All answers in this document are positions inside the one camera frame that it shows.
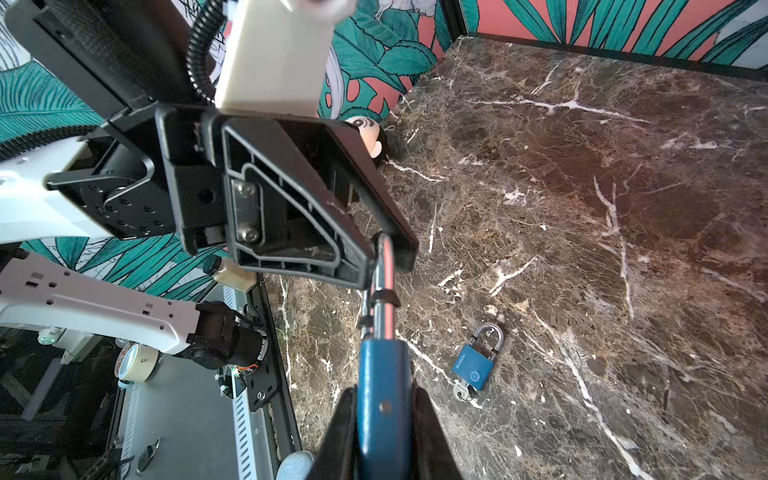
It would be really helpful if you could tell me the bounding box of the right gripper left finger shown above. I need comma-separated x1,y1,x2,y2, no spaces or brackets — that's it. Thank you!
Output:
307,387,358,480

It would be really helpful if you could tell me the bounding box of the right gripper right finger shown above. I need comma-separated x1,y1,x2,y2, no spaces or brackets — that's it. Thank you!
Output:
411,383,462,480

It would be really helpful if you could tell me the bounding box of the black corrugated cable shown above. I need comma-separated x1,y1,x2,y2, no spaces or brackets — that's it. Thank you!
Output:
185,0,232,103

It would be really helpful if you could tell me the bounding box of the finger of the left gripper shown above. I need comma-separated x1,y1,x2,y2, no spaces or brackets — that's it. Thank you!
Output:
326,120,419,272

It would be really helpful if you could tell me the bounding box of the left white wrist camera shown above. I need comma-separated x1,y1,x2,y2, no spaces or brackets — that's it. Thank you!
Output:
214,0,356,117

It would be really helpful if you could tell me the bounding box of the plush doll striped shirt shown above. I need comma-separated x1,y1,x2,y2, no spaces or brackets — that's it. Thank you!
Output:
345,116,386,166

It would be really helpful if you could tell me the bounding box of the blue padlock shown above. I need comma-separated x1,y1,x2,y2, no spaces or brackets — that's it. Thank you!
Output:
452,323,505,402
356,232,412,479

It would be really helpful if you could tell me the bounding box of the white vented rail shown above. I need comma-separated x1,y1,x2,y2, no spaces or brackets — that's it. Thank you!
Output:
221,287,259,480

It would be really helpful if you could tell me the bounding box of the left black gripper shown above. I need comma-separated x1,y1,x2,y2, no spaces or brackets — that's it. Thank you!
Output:
45,104,374,289

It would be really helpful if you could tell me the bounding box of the masking tape roll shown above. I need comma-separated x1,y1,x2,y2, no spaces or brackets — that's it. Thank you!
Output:
114,343,160,383

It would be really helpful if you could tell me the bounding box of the blue grey pouch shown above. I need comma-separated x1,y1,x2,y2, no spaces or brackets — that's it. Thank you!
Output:
275,450,315,480

